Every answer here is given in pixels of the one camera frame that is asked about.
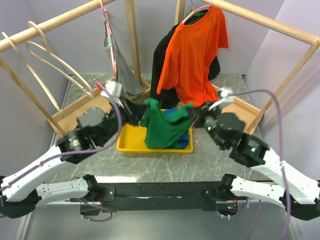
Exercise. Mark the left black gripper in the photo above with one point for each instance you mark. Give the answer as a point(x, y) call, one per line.
point(133, 116)

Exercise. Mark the grey tank top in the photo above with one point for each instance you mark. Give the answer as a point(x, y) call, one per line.
point(131, 87)

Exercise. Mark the pink hanger with orange shirt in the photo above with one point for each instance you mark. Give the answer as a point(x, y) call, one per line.
point(196, 14)

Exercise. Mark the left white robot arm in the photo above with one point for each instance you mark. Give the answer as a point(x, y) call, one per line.
point(24, 191)

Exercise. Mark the black shirt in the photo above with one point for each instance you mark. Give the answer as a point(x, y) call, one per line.
point(160, 75)

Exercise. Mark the blue shirt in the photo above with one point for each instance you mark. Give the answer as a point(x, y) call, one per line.
point(183, 141)

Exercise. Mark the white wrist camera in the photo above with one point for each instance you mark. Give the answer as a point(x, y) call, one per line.
point(114, 88)
point(225, 98)

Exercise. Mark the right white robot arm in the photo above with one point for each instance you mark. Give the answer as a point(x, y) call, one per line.
point(291, 190)

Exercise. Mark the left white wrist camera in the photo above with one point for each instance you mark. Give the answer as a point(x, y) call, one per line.
point(114, 88)

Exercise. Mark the wooden clothes rack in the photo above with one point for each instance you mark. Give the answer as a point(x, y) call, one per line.
point(65, 119)
point(282, 28)

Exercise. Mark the right wooden clothes rack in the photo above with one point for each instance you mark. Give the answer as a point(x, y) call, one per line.
point(282, 28)

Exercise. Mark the left wooden clothes rack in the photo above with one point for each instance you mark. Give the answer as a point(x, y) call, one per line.
point(65, 119)

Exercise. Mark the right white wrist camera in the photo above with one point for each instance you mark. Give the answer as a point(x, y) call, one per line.
point(225, 98)

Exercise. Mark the yellow plastic tray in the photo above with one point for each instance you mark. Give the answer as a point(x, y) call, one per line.
point(132, 140)

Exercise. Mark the black base bar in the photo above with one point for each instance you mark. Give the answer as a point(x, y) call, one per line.
point(151, 196)

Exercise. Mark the orange t-shirt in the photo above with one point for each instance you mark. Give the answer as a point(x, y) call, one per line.
point(192, 60)

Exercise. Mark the green tank top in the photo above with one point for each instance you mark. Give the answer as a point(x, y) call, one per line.
point(163, 130)

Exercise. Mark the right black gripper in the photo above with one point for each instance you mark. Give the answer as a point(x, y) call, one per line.
point(194, 112)

